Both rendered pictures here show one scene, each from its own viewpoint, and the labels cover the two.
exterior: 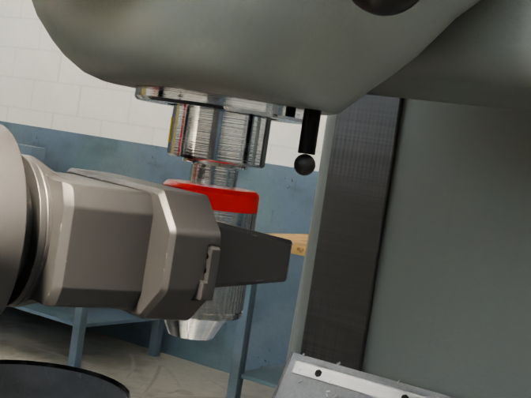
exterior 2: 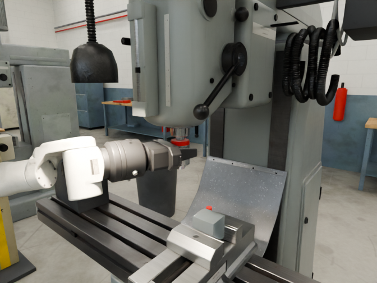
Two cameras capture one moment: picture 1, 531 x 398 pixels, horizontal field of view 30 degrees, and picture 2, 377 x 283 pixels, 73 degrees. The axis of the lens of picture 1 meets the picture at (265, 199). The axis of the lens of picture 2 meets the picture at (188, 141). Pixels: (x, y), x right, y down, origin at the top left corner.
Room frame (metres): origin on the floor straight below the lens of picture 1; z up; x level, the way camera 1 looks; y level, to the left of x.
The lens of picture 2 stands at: (-0.14, -0.04, 1.41)
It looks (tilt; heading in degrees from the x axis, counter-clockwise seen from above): 13 degrees down; 4
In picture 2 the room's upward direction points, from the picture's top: straight up
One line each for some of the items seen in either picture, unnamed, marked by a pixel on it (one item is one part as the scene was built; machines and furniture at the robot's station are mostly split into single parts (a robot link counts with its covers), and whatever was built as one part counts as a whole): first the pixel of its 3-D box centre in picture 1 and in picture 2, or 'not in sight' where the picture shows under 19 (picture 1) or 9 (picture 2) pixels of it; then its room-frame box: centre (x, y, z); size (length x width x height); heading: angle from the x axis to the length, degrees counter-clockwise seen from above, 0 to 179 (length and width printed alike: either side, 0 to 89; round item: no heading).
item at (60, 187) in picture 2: not in sight; (79, 174); (0.77, 0.45, 1.05); 0.22 x 0.12 x 0.20; 50
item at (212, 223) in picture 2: not in sight; (208, 226); (0.43, -0.05, 1.06); 0.06 x 0.05 x 0.06; 56
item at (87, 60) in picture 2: not in sight; (93, 63); (0.28, 0.14, 1.44); 0.07 x 0.07 x 0.06
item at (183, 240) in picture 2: not in sight; (194, 244); (0.38, -0.02, 1.04); 0.12 x 0.06 x 0.04; 56
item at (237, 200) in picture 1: (210, 196); (180, 141); (0.48, 0.03, 1.26); 0.05 x 0.05 x 0.01
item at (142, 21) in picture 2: not in sight; (143, 62); (0.39, 0.09, 1.45); 0.04 x 0.04 x 0.21; 57
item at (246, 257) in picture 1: (238, 257); (186, 154); (0.45, 0.01, 1.24); 0.06 x 0.02 x 0.03; 127
